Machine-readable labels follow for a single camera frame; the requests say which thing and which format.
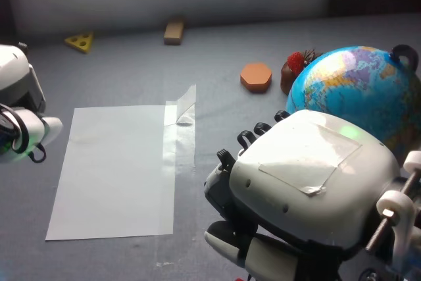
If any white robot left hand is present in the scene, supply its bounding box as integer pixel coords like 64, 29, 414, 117
0, 42, 63, 164

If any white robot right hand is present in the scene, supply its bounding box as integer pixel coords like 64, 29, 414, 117
203, 109, 402, 281

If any blue globe with black stand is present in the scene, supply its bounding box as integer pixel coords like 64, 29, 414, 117
285, 43, 421, 163

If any yellow triangle block with holes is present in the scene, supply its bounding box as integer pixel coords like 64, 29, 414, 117
64, 32, 95, 54

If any chocolate cake toy with strawberry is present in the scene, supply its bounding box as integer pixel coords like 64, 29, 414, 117
280, 49, 325, 96

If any orange hexagon block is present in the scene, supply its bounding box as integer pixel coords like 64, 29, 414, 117
239, 62, 274, 93

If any clear tape strip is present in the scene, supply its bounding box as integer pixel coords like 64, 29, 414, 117
163, 83, 197, 172

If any white paper sheet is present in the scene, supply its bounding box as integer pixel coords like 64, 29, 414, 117
45, 105, 177, 242

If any grey table cloth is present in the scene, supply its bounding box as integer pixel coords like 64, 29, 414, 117
0, 14, 421, 281

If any plain wooden rectangular block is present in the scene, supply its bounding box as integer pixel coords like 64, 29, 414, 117
163, 17, 186, 46

